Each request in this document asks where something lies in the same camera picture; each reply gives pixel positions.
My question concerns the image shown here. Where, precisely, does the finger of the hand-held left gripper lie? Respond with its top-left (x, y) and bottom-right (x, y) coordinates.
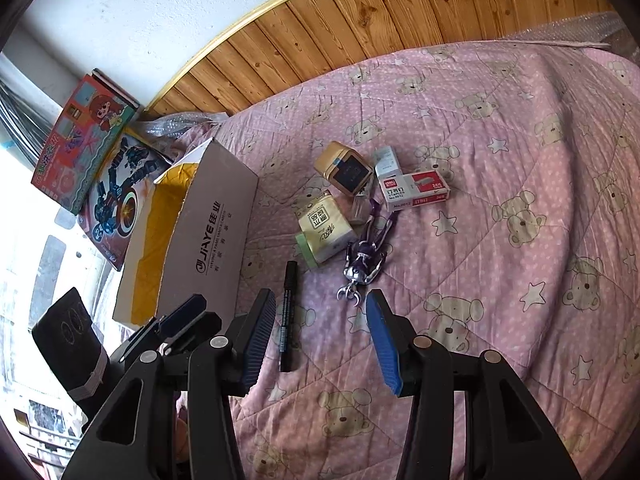
top-left (107, 314), bottom-right (174, 367)
top-left (159, 294), bottom-right (222, 355)

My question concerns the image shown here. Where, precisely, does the small white box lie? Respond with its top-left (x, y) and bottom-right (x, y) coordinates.
top-left (374, 146), bottom-right (403, 178)

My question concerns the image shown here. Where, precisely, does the black marker pen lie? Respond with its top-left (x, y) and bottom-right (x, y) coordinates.
top-left (280, 260), bottom-right (299, 373)

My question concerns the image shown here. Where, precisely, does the small tan box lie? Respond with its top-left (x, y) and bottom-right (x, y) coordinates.
top-left (314, 141), bottom-right (376, 196)

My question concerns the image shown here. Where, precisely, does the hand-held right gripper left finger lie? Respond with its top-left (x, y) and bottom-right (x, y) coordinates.
top-left (62, 289), bottom-right (277, 480)

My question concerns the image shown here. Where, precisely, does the bubble wrap sheet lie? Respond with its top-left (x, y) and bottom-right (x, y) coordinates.
top-left (502, 10), bottom-right (640, 53)
top-left (137, 110), bottom-right (233, 153)

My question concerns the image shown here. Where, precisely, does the white cardboard box yellow lining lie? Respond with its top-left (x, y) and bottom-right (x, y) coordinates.
top-left (112, 137), bottom-right (260, 332)

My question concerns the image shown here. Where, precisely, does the cream tissue pack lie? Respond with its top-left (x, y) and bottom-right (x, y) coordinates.
top-left (296, 192), bottom-right (357, 266)

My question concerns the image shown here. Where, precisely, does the robot figure toy box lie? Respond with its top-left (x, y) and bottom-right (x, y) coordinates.
top-left (77, 132), bottom-right (173, 272)

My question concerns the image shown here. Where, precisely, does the colourful cartoon toy box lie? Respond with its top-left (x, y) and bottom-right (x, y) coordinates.
top-left (30, 67), bottom-right (141, 216)

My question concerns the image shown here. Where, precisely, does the translucent plastic sheet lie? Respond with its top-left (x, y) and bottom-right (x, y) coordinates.
top-left (0, 52), bottom-right (66, 153)

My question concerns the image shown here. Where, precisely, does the red white staple box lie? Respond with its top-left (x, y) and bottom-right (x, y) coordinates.
top-left (376, 170), bottom-right (451, 211)

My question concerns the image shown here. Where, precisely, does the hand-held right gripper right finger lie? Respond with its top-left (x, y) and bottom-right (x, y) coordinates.
top-left (366, 290), bottom-right (582, 480)

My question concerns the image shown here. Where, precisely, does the pink bear print blanket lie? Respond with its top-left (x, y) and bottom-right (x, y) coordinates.
top-left (95, 40), bottom-right (640, 480)

